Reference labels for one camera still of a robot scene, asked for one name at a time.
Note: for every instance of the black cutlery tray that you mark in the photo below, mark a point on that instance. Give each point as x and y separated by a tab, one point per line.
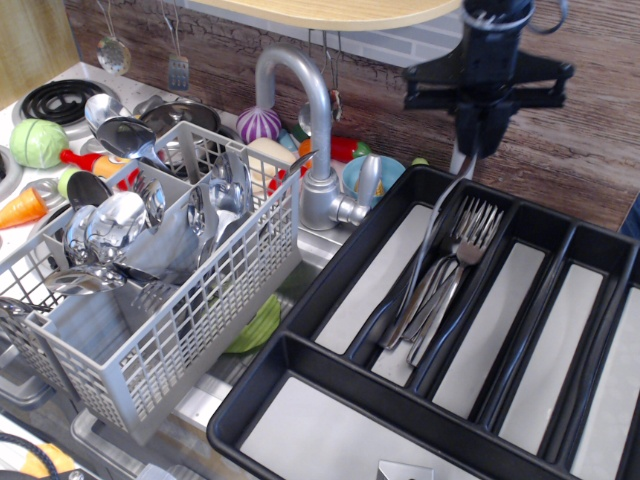
533	373

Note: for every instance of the green toy leaf plate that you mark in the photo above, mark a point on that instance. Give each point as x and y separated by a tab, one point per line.
259	329

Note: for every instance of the silver toy faucet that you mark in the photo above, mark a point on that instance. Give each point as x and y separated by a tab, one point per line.
322	204

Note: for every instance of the green toy apple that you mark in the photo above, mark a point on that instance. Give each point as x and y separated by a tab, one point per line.
65	176

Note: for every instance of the hanging slotted spoon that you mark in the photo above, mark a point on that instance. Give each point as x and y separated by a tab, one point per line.
113	55

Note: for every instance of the orange toy carrot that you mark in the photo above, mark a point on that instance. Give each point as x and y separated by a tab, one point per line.
26	207

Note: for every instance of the large silver spoon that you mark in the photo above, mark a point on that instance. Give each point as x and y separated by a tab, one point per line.
130	138
114	225

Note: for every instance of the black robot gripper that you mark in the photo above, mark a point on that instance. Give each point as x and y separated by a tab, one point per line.
487	68

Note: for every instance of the silver fork low in basket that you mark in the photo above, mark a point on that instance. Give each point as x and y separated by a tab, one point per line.
154	293

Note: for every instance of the purple toy onion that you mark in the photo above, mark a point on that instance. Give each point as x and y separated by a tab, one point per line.
254	123

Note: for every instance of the grey plastic cutlery basket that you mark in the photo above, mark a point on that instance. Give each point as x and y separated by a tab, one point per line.
131	350

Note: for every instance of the black coil stove burner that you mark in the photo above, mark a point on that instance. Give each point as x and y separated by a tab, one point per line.
62	102

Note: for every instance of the red toy pepper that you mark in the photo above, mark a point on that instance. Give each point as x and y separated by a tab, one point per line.
345	149

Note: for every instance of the hanging small spatula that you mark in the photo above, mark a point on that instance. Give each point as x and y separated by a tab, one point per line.
178	65

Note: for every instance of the silver spoon middle compartment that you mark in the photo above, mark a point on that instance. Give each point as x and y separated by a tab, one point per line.
230	185

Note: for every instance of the grey metal pole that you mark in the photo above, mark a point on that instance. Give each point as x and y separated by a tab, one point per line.
457	162

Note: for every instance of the green toy cabbage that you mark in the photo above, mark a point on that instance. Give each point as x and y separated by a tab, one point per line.
37	143

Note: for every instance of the silver fork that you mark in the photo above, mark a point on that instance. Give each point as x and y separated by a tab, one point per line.
430	225

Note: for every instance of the pile of forks in tray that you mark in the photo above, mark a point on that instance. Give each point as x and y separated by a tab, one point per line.
476	223

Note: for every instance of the light blue toy bowl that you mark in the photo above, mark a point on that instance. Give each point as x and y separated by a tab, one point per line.
391	172

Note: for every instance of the wooden round shelf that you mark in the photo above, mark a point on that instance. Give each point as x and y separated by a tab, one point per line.
342	15

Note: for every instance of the large silver spoon front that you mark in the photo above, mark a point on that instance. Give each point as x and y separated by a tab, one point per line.
114	225

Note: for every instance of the large silver spoon back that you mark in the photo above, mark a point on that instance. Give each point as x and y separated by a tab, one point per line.
130	138

